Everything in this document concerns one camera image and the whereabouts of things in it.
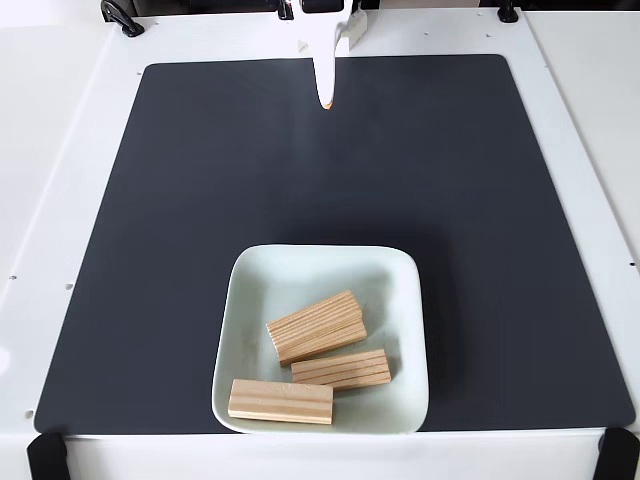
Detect black corner bracket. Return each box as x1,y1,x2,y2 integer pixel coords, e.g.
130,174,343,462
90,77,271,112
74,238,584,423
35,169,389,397
25,430,69,480
594,426,640,480

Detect wooden block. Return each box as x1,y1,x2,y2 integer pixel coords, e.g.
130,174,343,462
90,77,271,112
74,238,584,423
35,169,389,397
275,315,370,367
228,378,335,426
290,348,392,391
265,289,364,352

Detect black rubber mat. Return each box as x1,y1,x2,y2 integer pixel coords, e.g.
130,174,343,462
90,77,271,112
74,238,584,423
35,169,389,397
33,53,636,435

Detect pale green square plate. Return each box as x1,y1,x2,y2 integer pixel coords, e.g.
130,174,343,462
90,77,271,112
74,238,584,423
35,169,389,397
210,243,430,436

